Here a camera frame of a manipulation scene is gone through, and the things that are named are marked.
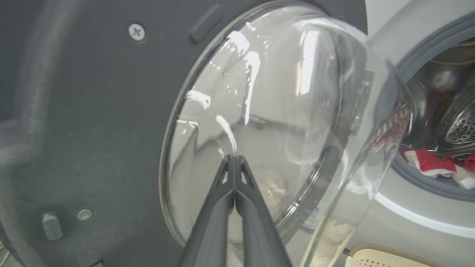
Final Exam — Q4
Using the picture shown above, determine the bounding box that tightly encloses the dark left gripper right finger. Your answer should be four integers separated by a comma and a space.
235, 155, 294, 267

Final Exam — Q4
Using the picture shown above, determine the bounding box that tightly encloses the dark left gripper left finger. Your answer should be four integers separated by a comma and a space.
178, 155, 236, 267

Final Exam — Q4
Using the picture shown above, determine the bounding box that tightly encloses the white front-load washing machine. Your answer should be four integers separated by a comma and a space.
297, 0, 475, 267

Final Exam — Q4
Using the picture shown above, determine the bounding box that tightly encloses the black glass washing machine door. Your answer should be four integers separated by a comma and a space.
0, 0, 414, 267

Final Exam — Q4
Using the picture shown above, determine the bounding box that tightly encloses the cream perforated laundry basket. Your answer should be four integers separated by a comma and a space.
345, 244, 442, 267

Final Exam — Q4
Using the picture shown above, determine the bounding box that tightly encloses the red garment with white stripe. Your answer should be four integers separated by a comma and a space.
403, 148, 459, 180

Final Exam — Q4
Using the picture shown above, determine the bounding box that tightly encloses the white red printed garment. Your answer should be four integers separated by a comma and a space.
451, 154, 475, 189

